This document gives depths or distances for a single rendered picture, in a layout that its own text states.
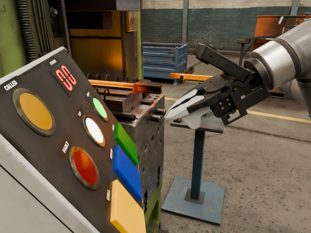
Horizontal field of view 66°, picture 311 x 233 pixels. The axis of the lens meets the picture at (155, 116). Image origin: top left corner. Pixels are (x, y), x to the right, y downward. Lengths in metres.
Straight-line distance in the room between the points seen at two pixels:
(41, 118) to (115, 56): 0.96
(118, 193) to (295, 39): 0.41
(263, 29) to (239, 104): 3.86
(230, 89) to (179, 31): 8.59
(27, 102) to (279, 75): 0.42
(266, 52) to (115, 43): 0.83
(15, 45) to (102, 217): 0.49
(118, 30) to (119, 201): 0.96
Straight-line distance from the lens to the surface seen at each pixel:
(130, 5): 0.90
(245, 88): 0.52
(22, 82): 0.30
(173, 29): 9.12
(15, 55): 0.68
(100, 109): 0.48
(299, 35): 0.54
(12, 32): 0.67
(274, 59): 0.51
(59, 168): 0.26
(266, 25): 4.34
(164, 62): 4.73
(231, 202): 1.94
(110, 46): 1.22
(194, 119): 0.50
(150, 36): 9.59
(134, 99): 0.95
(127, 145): 0.49
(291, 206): 2.07
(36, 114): 0.27
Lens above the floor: 1.26
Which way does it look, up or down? 23 degrees down
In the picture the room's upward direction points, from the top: straight up
